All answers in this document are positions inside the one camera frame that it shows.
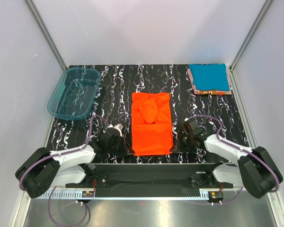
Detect folded pink patterned t-shirt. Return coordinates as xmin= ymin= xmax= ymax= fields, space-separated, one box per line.
xmin=187 ymin=68 xmax=232 ymax=95

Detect orange t-shirt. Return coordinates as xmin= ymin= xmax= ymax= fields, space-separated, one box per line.
xmin=132 ymin=93 xmax=173 ymax=156

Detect right small connector board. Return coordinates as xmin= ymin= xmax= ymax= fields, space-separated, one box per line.
xmin=209 ymin=191 xmax=224 ymax=201

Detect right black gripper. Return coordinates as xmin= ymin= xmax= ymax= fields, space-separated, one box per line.
xmin=170 ymin=130 xmax=194 ymax=154

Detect left small connector board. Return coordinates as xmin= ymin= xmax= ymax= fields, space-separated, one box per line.
xmin=82 ymin=190 xmax=95 ymax=198

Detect aluminium frame post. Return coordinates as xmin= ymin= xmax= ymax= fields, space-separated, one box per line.
xmin=229 ymin=0 xmax=274 ymax=71
xmin=24 ymin=0 xmax=68 ymax=70

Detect teal transparent plastic bin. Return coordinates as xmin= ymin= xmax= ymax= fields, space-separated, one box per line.
xmin=47 ymin=67 xmax=101 ymax=121

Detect right aluminium frame post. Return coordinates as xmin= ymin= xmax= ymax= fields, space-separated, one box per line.
xmin=229 ymin=0 xmax=274 ymax=71

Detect left aluminium frame post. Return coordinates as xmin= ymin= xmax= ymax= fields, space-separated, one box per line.
xmin=24 ymin=0 xmax=68 ymax=70

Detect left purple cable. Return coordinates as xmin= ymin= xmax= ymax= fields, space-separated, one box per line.
xmin=18 ymin=115 xmax=114 ymax=225

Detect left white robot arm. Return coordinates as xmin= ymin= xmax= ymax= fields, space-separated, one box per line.
xmin=15 ymin=124 xmax=135 ymax=199

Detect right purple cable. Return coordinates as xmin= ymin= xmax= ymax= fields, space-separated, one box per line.
xmin=186 ymin=114 xmax=280 ymax=205

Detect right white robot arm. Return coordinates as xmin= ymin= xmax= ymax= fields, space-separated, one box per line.
xmin=170 ymin=116 xmax=283 ymax=199

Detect small connector board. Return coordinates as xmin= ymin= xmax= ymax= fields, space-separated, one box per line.
xmin=209 ymin=191 xmax=224 ymax=201
xmin=82 ymin=190 xmax=95 ymax=198

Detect folded blue t-shirt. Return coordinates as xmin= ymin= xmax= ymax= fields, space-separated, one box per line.
xmin=189 ymin=64 xmax=230 ymax=92

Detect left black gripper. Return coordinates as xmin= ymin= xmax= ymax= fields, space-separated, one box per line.
xmin=106 ymin=134 xmax=134 ymax=157

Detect purple cable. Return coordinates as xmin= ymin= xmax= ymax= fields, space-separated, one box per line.
xmin=186 ymin=114 xmax=280 ymax=205
xmin=18 ymin=115 xmax=114 ymax=225

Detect front aluminium rail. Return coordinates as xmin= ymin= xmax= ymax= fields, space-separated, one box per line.
xmin=21 ymin=171 xmax=281 ymax=201

